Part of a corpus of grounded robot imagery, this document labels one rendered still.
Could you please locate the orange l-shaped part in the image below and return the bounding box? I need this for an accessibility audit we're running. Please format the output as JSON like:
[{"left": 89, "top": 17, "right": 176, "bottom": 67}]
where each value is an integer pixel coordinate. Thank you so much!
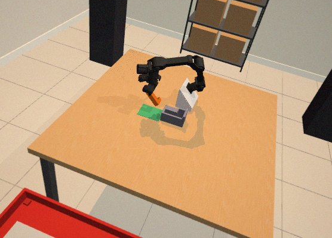
[{"left": 146, "top": 93, "right": 161, "bottom": 106}]

